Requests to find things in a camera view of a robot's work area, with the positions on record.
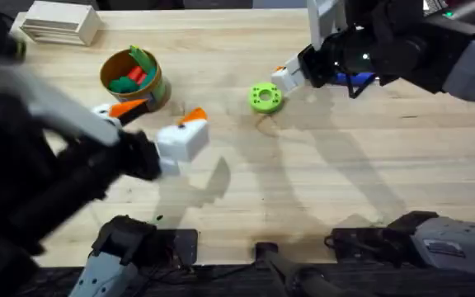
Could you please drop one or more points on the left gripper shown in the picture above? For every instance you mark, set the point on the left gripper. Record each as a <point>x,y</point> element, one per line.
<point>138,154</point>

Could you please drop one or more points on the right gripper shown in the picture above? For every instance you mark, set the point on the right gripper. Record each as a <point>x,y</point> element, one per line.
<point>390,49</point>

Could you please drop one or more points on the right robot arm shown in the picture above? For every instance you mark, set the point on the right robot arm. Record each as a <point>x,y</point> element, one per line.
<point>472,70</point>

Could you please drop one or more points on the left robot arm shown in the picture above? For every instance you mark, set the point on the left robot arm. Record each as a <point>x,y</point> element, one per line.
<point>15,173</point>

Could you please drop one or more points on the green disc with holes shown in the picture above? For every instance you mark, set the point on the green disc with holes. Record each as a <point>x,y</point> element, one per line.
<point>265,97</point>

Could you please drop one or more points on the orange ribbed wedge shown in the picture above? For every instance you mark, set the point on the orange ribbed wedge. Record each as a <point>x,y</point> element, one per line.
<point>194,114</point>

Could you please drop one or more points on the brown tub with toys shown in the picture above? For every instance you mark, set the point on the brown tub with toys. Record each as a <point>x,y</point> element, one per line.
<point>132,78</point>

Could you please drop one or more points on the pale upright wrist plate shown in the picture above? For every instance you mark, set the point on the pale upright wrist plate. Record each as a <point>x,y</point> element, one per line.
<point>324,20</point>

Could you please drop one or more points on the pale wooden box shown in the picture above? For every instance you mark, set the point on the pale wooden box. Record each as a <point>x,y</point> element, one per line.
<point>60,22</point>

